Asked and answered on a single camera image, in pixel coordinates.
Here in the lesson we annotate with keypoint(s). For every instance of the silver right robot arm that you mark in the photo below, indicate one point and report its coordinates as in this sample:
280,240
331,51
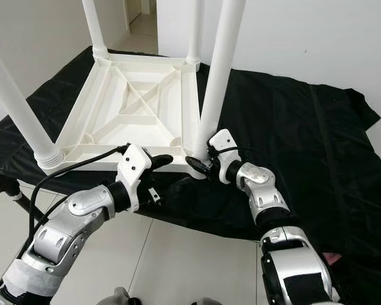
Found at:
270,197

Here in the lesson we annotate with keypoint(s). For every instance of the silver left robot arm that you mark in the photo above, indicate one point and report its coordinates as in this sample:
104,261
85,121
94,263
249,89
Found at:
70,229

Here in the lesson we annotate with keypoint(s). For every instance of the white plastic table top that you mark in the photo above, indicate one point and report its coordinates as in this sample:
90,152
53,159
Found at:
120,124

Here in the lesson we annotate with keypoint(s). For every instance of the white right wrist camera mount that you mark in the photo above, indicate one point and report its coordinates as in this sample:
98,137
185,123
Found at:
223,141

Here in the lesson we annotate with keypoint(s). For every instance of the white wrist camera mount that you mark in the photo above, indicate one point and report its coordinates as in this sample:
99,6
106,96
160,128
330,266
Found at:
223,141
136,164

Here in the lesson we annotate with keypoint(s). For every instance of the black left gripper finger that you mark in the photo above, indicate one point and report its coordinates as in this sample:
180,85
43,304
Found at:
161,161

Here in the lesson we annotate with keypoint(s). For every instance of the black metal table leg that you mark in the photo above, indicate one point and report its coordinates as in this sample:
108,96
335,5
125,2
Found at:
30,206

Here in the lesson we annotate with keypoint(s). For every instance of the grey right robot leg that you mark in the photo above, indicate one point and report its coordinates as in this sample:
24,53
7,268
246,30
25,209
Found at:
208,302

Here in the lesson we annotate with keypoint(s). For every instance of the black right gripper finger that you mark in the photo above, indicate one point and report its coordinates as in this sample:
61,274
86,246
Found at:
197,166

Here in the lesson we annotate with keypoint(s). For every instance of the black table cloth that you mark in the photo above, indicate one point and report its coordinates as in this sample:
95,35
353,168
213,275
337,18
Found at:
330,140

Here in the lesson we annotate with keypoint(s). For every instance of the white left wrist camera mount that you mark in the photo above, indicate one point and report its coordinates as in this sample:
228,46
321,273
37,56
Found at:
136,164

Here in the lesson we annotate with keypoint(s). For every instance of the pink cloth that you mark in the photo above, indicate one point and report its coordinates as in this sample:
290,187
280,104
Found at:
334,258

